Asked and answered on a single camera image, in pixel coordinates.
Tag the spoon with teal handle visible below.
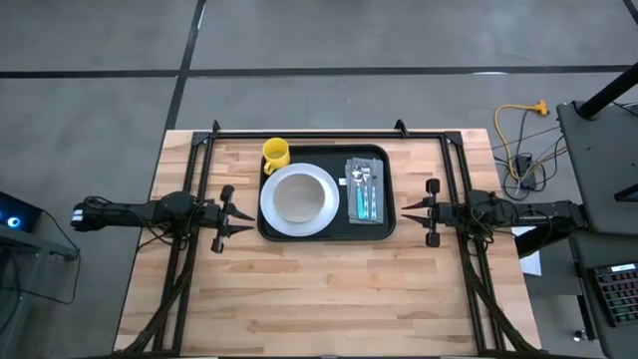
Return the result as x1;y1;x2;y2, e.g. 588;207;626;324
351;164;367;220

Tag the black cable bundle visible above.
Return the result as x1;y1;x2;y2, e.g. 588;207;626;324
490;107;572;201

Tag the black pole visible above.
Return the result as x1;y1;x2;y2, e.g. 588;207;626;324
577;62;638;121

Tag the yellow mug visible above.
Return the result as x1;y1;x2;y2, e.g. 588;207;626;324
261;137;292;176

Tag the fork with teal handle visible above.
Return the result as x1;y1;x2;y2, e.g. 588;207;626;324
362;167;373;220

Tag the black power adapter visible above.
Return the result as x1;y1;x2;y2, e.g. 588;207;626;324
512;153;538;191

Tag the grey cloth napkin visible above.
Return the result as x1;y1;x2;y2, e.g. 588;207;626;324
338;157;386;225

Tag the black plastic tray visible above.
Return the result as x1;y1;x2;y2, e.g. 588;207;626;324
256;144;397;243

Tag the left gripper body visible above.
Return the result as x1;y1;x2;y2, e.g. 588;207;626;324
197;183;240;255

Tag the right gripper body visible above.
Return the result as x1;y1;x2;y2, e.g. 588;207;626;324
424;178;468;249

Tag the knife with teal handle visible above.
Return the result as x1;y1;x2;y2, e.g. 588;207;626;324
370;167;379;220

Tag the white paper sheet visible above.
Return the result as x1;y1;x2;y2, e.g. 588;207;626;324
512;226;543;278

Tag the black aluminium table frame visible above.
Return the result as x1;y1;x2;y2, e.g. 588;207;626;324
117;119;539;359

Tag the computer with blue light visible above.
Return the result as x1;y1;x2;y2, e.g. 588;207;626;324
0;191;44;233

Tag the keypad with coloured keys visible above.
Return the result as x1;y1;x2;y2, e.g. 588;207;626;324
592;262;638;328

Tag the yellow extension cord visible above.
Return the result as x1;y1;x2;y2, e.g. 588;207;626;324
492;99;550;174

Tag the grey desk under keypad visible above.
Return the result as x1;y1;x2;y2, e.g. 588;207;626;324
567;229;638;359

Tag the pale grey bowl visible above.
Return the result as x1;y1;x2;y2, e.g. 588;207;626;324
272;173;327;224

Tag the white round plate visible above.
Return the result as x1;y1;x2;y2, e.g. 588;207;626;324
259;162;341;238

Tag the grey side desk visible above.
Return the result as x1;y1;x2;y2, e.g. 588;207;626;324
0;222;81;359

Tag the grey cart top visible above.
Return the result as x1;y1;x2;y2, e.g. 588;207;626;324
555;99;638;235

